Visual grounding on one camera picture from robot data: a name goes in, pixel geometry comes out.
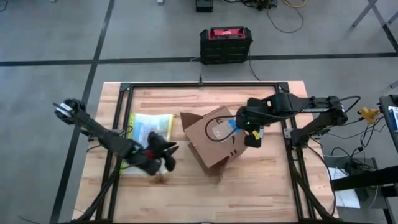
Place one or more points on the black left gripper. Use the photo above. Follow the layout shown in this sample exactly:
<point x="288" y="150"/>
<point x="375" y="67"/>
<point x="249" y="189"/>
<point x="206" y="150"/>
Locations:
<point x="146" y="161"/>

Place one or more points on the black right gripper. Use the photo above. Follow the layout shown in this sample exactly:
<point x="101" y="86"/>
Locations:
<point x="252" y="141"/>

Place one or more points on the white paper sheet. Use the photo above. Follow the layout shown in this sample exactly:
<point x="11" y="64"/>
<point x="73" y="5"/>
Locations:
<point x="345" y="193"/>

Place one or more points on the black metal bar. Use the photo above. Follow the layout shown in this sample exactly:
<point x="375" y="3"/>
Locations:
<point x="363" y="179"/>

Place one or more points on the brown cardboard shipping box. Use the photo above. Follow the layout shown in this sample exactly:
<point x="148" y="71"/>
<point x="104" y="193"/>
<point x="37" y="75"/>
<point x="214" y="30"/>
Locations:
<point x="211" y="143"/>

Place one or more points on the grey metal furniture legs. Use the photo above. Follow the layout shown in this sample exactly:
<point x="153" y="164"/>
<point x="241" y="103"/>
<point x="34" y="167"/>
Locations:
<point x="377" y="14"/>

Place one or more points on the black side table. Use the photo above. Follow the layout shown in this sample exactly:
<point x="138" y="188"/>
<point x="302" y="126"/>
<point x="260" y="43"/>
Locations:
<point x="388" y="102"/>

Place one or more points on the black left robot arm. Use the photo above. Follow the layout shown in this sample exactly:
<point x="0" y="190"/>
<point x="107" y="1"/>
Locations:
<point x="93" y="128"/>

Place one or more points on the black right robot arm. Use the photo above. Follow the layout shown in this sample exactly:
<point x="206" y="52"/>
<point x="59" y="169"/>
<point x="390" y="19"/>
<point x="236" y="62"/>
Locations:
<point x="311" y="105"/>

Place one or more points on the red black power station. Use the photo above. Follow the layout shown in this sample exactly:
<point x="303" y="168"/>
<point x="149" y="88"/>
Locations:
<point x="225" y="45"/>

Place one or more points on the black floor box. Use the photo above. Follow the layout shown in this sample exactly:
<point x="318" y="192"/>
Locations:
<point x="204" y="5"/>

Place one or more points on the black table frame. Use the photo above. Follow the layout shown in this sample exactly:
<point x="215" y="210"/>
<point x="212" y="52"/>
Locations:
<point x="202" y="84"/>

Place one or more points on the small black camera post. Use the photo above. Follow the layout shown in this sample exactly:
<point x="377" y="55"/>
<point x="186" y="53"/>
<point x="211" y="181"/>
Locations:
<point x="200" y="79"/>

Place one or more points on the white mesh pouch yellow trim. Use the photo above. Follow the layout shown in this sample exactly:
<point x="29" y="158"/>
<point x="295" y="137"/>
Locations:
<point x="149" y="124"/>

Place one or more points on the grey floor tray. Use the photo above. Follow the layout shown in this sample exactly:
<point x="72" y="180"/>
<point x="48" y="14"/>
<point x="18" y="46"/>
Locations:
<point x="348" y="160"/>

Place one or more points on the blue white box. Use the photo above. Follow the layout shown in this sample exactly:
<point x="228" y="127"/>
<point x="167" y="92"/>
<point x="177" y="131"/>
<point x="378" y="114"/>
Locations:
<point x="393" y="118"/>

